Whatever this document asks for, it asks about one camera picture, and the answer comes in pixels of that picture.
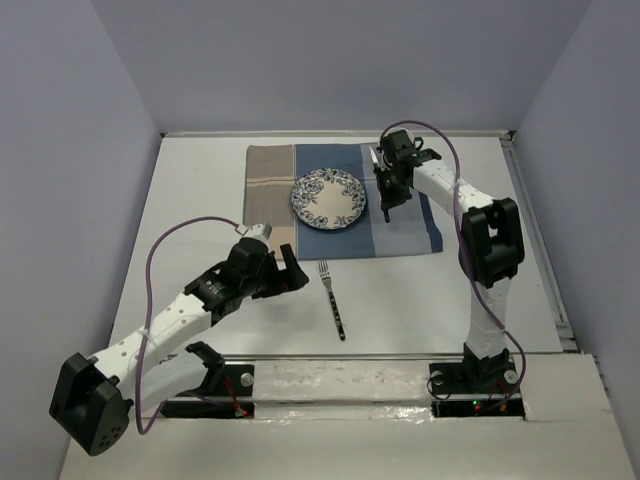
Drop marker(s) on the steel fork patterned handle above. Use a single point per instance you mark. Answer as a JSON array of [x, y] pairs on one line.
[[326, 280]]

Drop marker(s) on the steel knife patterned handle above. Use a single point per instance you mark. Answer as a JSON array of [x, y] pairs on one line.
[[379, 163]]

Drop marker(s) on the blue beige checked cloth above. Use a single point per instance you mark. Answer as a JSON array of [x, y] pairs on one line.
[[270, 174]]

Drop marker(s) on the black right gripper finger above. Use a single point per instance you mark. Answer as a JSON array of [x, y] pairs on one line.
[[402, 187], [386, 189]]

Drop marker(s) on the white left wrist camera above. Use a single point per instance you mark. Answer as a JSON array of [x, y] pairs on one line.
[[261, 231]]

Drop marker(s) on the teal mug white inside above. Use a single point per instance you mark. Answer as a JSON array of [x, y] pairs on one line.
[[417, 141]]

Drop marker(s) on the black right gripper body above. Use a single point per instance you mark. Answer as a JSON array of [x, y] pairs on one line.
[[388, 167]]

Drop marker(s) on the blue floral ceramic plate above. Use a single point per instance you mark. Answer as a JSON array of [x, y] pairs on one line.
[[328, 199]]

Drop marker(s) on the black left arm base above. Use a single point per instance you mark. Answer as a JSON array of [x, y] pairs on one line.
[[225, 396]]

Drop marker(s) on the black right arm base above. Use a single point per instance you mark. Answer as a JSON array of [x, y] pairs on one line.
[[455, 395]]

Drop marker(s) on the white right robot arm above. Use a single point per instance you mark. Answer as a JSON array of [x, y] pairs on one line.
[[490, 251]]

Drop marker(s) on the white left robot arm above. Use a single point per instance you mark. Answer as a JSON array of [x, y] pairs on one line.
[[96, 397]]

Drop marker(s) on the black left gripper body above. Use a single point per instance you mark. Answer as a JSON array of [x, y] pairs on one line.
[[266, 284]]

